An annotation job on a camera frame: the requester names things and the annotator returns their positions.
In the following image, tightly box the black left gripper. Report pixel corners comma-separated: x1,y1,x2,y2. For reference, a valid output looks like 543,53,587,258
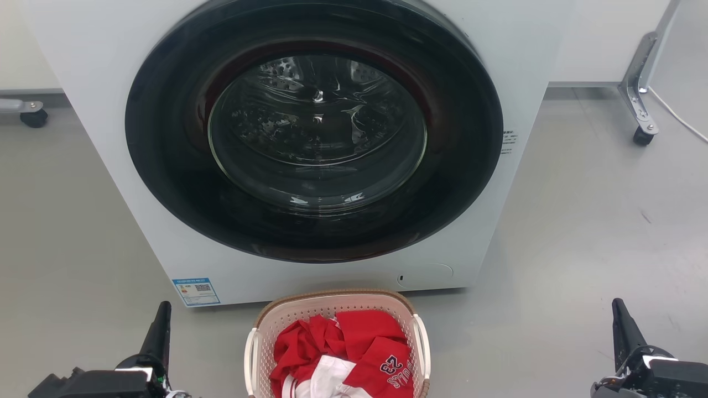
28,301,191,398

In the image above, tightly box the white cable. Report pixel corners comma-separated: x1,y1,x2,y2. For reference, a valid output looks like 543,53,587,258
647,85,708,144

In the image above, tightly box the blue energy label sticker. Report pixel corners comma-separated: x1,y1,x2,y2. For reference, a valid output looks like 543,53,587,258
172,277,221,307

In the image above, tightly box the white plastic laundry basket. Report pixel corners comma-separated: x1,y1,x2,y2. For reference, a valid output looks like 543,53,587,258
244,288,431,398

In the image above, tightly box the white garment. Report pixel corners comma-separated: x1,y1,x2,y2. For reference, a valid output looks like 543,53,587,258
282,355,372,398

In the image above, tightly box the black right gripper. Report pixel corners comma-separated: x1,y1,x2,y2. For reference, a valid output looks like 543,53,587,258
590,298,708,398

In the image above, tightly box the silver metal leg with caster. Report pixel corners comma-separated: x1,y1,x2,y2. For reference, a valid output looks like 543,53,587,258
618,0,684,146

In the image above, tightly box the black round washer door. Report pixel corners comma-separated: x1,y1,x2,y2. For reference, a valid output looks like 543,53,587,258
124,0,504,264

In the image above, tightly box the grey frame foot with caster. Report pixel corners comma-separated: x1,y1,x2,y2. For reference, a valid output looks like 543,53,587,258
0,97,49,128

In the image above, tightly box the red basketball jersey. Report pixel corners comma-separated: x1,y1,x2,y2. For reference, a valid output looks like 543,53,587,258
269,310,415,398

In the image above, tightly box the white front-load washing machine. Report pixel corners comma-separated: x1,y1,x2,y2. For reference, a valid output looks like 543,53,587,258
22,0,576,308

